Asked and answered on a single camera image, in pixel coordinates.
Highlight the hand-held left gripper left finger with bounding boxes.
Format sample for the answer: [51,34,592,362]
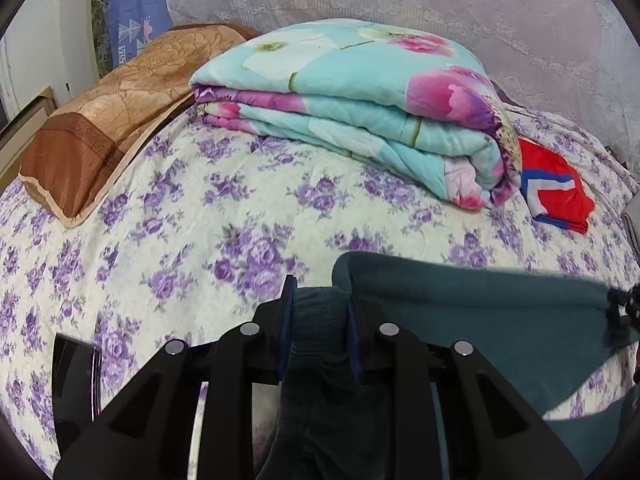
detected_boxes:
[52,274,301,480]

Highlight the teal pants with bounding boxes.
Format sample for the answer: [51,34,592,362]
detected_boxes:
[255,252,640,480]

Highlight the white lace curtain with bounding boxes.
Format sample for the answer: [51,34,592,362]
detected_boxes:
[160,0,640,171]

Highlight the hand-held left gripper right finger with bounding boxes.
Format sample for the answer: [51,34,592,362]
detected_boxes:
[345,296,586,480]

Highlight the purple floral bedsheet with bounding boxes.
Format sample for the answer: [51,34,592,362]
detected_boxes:
[0,77,640,478]

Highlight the blue printed cloth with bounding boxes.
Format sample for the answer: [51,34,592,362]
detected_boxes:
[106,0,173,68]

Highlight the folded floral quilt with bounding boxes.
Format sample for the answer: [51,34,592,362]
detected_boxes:
[188,18,523,211]

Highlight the brown patterned pillow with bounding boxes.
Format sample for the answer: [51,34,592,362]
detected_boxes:
[18,24,261,228]

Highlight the red blue white garment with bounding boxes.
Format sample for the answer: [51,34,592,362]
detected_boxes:
[518,137,597,235]

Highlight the grey pants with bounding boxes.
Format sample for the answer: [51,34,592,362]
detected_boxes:
[621,208,640,247]

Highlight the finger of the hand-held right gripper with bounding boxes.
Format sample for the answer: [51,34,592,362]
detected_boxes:
[602,284,640,348]

